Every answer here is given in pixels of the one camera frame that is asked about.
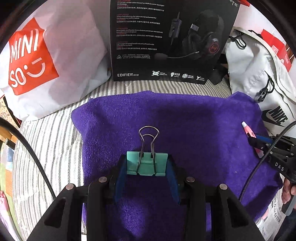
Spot white Miniso plastic bag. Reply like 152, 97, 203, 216
1, 1, 110, 121

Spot purple towel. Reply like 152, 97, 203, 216
71, 91, 282, 240

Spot patterned notebook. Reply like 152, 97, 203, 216
1, 95, 21, 129

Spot white Nike waist bag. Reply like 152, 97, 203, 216
224, 27, 295, 136

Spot green binder clip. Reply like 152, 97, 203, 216
126, 126, 168, 177

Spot black cable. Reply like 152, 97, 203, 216
238, 120, 296, 202

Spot pink highlighter pen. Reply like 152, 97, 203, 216
241, 121, 265, 159

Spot person's right hand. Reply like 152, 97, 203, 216
281, 178, 296, 204

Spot newspaper sheet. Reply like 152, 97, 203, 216
255, 189, 286, 240

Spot red paper bag white handles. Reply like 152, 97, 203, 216
261, 29, 294, 72

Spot black headset box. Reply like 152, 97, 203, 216
110, 0, 240, 84

